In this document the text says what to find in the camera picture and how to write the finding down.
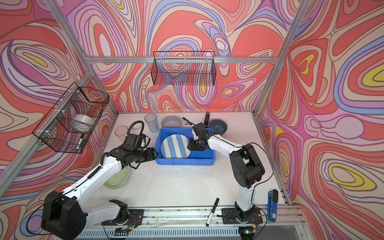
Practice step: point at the blue plastic bin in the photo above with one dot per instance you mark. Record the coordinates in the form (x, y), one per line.
(204, 158)

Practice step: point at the black wire basket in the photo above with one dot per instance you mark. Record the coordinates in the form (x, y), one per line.
(184, 68)
(57, 133)

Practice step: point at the grey ceramic bowl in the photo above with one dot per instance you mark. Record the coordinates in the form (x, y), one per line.
(171, 122)

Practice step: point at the black wire basket on left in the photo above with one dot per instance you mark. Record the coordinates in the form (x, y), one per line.
(57, 133)

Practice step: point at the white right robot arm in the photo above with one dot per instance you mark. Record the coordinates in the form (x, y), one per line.
(247, 167)

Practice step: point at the dark teal bowl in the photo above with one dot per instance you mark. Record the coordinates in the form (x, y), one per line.
(219, 126)

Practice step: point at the black flashlight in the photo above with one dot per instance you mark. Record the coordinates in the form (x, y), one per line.
(206, 120)

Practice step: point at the blue handheld device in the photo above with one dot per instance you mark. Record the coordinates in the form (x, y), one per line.
(273, 197)

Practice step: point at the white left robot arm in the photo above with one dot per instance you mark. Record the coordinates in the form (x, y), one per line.
(64, 213)

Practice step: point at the clear tape roll in basket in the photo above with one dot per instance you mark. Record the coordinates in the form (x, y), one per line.
(82, 123)

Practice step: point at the aluminium front rail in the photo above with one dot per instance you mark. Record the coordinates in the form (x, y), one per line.
(192, 216)

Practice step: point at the black marker on front rail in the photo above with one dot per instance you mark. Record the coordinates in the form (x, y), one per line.
(212, 212)

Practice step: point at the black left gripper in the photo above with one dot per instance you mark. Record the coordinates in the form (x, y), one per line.
(150, 154)

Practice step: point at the blue frosted plastic cup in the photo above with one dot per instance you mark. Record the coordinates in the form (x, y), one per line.
(152, 122)

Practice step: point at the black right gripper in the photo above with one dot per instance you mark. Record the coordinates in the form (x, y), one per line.
(191, 146)

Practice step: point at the black wire basket on back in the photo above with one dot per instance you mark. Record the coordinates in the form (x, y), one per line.
(184, 68)

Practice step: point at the pink translucent plastic cup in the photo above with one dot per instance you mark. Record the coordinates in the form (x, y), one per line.
(121, 133)

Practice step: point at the light green bowl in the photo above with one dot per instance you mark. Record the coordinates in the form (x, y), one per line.
(118, 179)

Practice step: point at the marker in left basket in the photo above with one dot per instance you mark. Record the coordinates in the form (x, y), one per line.
(78, 146)

